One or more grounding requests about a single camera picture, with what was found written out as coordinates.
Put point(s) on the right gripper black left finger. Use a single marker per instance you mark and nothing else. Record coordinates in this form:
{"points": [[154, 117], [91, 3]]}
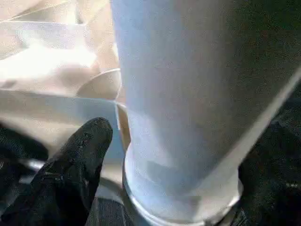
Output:
{"points": [[70, 176]]}

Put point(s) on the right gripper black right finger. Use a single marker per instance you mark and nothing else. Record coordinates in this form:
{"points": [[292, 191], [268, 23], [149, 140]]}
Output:
{"points": [[272, 179]]}

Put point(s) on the black plastic mat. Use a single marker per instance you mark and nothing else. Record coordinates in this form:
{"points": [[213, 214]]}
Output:
{"points": [[110, 212]]}

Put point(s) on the white plastic table leg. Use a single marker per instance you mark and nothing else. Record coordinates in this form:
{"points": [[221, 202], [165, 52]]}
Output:
{"points": [[176, 94]]}

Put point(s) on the white plastic table top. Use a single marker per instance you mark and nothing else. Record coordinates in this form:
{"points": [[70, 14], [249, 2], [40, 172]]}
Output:
{"points": [[47, 58]]}

